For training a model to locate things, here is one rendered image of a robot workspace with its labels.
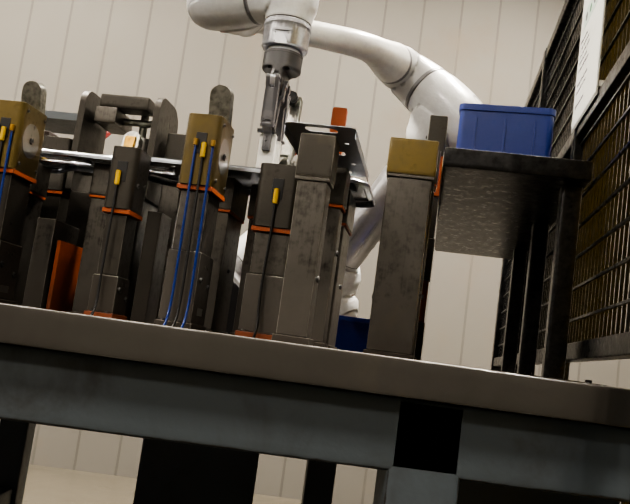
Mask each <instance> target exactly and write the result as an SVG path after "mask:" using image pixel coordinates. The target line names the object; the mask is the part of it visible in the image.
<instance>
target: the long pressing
mask: <svg viewBox="0 0 630 504"><path fill-rule="evenodd" d="M40 157H43V158H52V159H62V160H71V161H80V162H67V161H58V160H48V159H43V158H40V159H39V160H41V164H42V165H44V166H46V167H48V168H50V169H51V173H57V174H59V173H65V172H68V171H79V172H89V173H93V169H94V164H95V163H104V164H111V162H112V155H102V154H92V153H83V152H73V151H64V150H54V149H44V148H42V153H40ZM82 162H86V163H82ZM181 163H182V160H180V159H170V158H161V157H151V163H150V169H155V170H165V171H171V172H173V173H170V172H161V171H153V170H149V175H148V181H151V182H155V183H159V184H163V185H166V186H171V187H176V188H177V183H178V182H179V178H178V177H179V175H180V170H181ZM260 170H261V168H257V167H247V166H237V165H229V168H228V175H227V177H235V178H236V179H237V180H238V181H239V182H240V183H241V184H242V185H243V186H244V187H245V188H246V189H247V190H248V191H249V195H248V196H250V193H251V186H252V184H258V183H259V176H260ZM349 190H351V192H352V195H353V197H354V200H355V202H356V208H372V207H374V206H375V201H374V198H373V194H372V191H371V187H370V185H369V184H368V183H367V182H365V181H362V180H359V179H356V178H351V179H350V186H349Z"/></svg>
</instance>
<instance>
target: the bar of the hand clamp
mask: <svg viewBox="0 0 630 504"><path fill-rule="evenodd" d="M289 96H290V98H291V100H290V103H289V108H288V114H287V121H293V122H300V117H301V111H302V105H303V100H302V97H298V95H297V93H296V92H295V91H291V92H290V95H289ZM287 121H286V122H287ZM284 141H285V145H283V144H281V150H280V157H283V158H288V159H287V165H290V164H291V161H293V157H294V152H295V151H294V149H293V147H292V145H291V144H290V142H289V140H288V138H287V137H286V135H285V134H284ZM280 157H279V160H280Z"/></svg>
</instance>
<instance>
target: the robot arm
mask: <svg viewBox="0 0 630 504"><path fill-rule="evenodd" d="M318 5H319V0H187V10H188V14H189V16H190V17H191V19H192V20H193V22H194V23H195V24H196V25H198V26H200V27H202V28H204V29H207V30H211V31H220V32H221V33H227V34H233V35H239V36H242V37H250V36H253V35H255V34H257V33H259V34H262V35H263V36H262V37H263V39H262V44H261V46H262V48H263V50H264V56H263V63H262V70H263V71H264V72H265V73H266V85H265V93H264V100H263V107H262V113H261V120H260V127H262V128H257V132H258V133H261V135H260V142H259V148H258V155H257V162H256V167H257V168H261V163H274V164H279V157H280V150H281V144H283V145H285V141H284V134H285V133H284V128H285V122H286V121H287V114H288V108H289V103H290V100H291V98H290V96H289V95H290V92H291V86H289V80H290V79H293V78H297V77H299V76H300V74H301V69H302V62H303V58H304V57H305V56H306V55H307V53H308V47H313V48H318V49H322V50H326V51H330V52H334V53H339V54H343V55H347V56H350V57H354V58H356V59H359V60H361V61H363V62H365V63H366V64H367V65H368V66H369V68H370V69H371V70H372V72H373V73H374V75H375V76H376V77H377V78H378V79H379V80H380V81H381V82H382V83H383V84H384V85H385V86H386V87H388V88H389V89H391V92H392V93H393V94H394V95H395V97H396V98H397V99H398V100H399V101H400V102H401V103H402V104H403V105H404V106H405V108H406V109H407V110H408V111H409V112H411V115H410V119H409V123H408V126H407V129H406V138H409V139H419V140H428V132H429V123H430V116H431V115H438V116H448V126H447V134H446V143H445V148H446V147H451V148H456V143H457V135H458V126H459V118H460V115H459V105H460V104H461V103H473V104H483V103H482V102H481V101H480V99H479V98H478V97H477V96H476V95H475V94H474V93H473V92H472V91H471V90H470V89H469V88H468V87H466V86H465V85H464V84H463V83H462V82H461V81H460V80H458V79H457V78H456V77H455V76H453V75H451V74H449V73H448V72H447V71H445V70H444V69H443V68H442V67H440V66H439V65H437V64H435V63H434V62H432V61H431V60H429V59H427V58H426V57H424V56H422V55H420V54H418V53H417V52H416V51H414V50H413V49H412V48H410V47H408V46H405V45H403V44H401V43H398V42H394V41H390V40H387V39H384V38H381V37H379V36H376V35H373V34H370V33H367V32H364V31H360V30H357V29H353V28H348V27H344V26H339V25H334V24H329V23H324V22H319V21H314V18H315V16H316V14H317V10H318ZM426 136H427V139H426ZM386 168H387V165H386V166H385V168H384V169H383V171H382V172H381V173H380V175H379V176H378V178H377V179H376V180H375V182H374V183H373V184H372V186H371V191H372V194H373V198H374V201H375V206H374V207H372V208H356V209H355V216H354V224H353V232H352V233H351V234H352V236H349V244H348V252H347V260H346V267H345V275H344V282H343V290H342V298H341V305H340V313H339V315H341V316H349V317H356V316H357V313H358V307H359V306H358V299H357V298H356V297H355V295H356V293H357V290H358V286H359V283H360V281H361V272H360V265H361V264H362V263H363V261H364V260H365V259H366V257H367V256H368V255H369V253H370V252H371V251H372V249H373V248H374V247H375V245H376V244H377V243H378V241H379V240H380V236H381V228H382V220H383V212H384V204H385V196H386V188H387V176H386ZM247 231H248V230H247ZM247 231H246V232H245V233H244V234H242V235H241V236H240V239H239V246H238V253H237V260H236V266H235V273H234V282H235V283H236V284H237V285H238V287H239V285H240V278H241V271H242V261H243V258H244V251H245V244H246V237H247Z"/></svg>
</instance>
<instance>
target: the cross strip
mask: <svg viewBox="0 0 630 504"><path fill-rule="evenodd" d="M305 127H318V128H328V129H335V130H337V131H338V132H337V133H332V132H321V131H311V130H307V129H306V128H305ZM284 133H285V135H286V137H287V138H288V140H289V142H290V144H291V145H292V147H293V149H294V151H295V152H296V154H297V156H298V149H299V142H300V135H301V133H313V134H323V135H333V136H336V137H337V139H338V142H339V145H340V150H339V152H344V153H345V154H346V155H339V157H338V165H337V167H345V168H348V169H349V171H351V172H352V173H350V175H351V176H357V177H366V179H367V182H368V178H369V174H368V170H367V166H366V163H365V159H364V155H363V152H362V148H361V144H360V141H359V137H358V133H357V130H356V129H354V128H351V127H345V126H334V125H324V124H313V123H303V122H293V121H287V122H285V128H284ZM345 143H348V144H345Z"/></svg>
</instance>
